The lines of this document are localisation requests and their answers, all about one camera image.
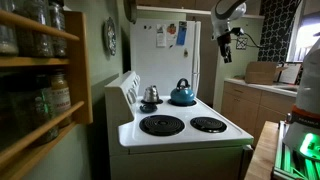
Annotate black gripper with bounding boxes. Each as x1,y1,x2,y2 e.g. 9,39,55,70
217,32,233,64

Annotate small dark blue plate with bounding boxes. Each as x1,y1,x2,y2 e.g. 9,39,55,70
139,103,158,114

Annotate white electric stove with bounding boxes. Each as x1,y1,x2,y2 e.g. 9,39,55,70
104,70,255,180

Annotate open cardboard box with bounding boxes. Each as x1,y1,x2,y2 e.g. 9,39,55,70
244,61,289,86

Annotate wooden kitchen counter cabinet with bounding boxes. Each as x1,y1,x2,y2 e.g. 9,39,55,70
220,77,299,148

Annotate blue flyer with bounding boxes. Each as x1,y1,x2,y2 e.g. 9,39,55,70
175,21,188,47

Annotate black white patterned curtain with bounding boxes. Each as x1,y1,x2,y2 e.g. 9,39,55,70
257,0,303,63

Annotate large black coil burner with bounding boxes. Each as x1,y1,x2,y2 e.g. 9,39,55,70
139,114,186,137
167,98,198,108

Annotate paper with red picture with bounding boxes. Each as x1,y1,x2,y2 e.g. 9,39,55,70
166,23,178,48

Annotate white paper sheet on counter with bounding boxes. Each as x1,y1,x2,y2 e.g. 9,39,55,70
278,63,302,85

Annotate small black coil burner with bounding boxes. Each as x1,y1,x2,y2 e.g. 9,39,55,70
140,97,164,105
189,116,228,134

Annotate white paper note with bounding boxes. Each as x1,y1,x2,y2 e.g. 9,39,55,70
156,23,167,48

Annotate white refrigerator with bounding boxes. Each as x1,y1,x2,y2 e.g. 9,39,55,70
129,18,202,98

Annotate small silver metal teapot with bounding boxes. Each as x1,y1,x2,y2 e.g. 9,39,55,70
143,85,160,103

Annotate wooden spice shelf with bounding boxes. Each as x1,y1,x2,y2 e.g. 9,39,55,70
0,9,94,180

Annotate labelled jar with brown contents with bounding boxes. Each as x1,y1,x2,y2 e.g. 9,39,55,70
49,71,72,128

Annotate slim glass spice jar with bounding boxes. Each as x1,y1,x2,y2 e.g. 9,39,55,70
49,1,68,58

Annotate large glass jar dark contents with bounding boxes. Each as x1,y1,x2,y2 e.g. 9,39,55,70
16,0,54,58

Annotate dark glass jar green herbs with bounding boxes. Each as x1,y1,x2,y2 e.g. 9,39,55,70
9,74,60,145

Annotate glass jar with pale contents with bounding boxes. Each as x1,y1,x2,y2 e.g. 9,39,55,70
0,0,20,56

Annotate small patterned wall tile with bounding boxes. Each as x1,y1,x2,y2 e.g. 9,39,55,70
235,37,249,51

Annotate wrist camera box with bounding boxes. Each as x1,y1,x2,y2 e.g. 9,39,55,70
229,27,245,38

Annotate blue kettle with black handle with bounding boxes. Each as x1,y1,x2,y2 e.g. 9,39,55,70
170,77,196,105

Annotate decorative patterned wall plate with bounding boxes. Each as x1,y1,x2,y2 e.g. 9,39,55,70
103,17,118,56

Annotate green lit robot mount frame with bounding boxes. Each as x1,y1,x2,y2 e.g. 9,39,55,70
271,120,320,180

